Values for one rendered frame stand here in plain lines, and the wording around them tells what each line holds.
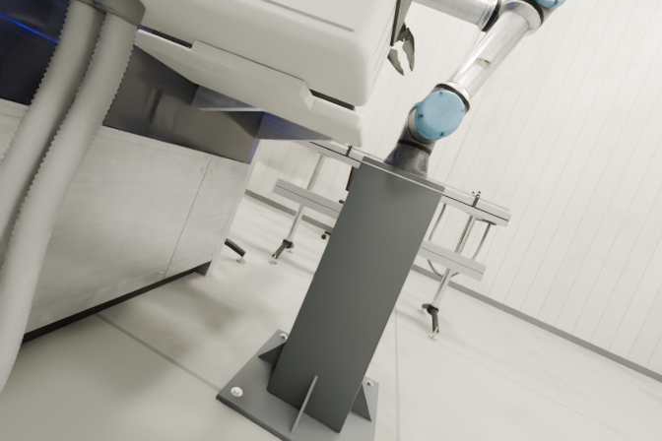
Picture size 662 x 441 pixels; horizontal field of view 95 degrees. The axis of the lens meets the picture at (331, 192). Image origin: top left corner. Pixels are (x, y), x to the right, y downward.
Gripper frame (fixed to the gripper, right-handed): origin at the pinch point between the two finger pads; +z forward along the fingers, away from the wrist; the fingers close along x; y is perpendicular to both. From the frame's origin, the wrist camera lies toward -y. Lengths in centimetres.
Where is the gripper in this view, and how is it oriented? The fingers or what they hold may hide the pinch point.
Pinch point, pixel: (407, 69)
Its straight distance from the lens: 104.7
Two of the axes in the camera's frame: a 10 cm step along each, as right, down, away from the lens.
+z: 4.3, 8.2, 3.8
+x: -9.0, 3.7, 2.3
